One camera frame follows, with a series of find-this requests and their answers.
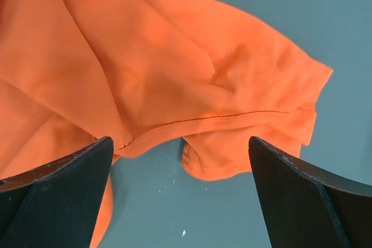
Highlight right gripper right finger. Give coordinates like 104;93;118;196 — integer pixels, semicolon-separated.
249;136;371;247

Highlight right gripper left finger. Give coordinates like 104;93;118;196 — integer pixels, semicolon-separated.
1;136;113;247

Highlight orange t-shirt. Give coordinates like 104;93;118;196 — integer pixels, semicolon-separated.
0;0;334;248

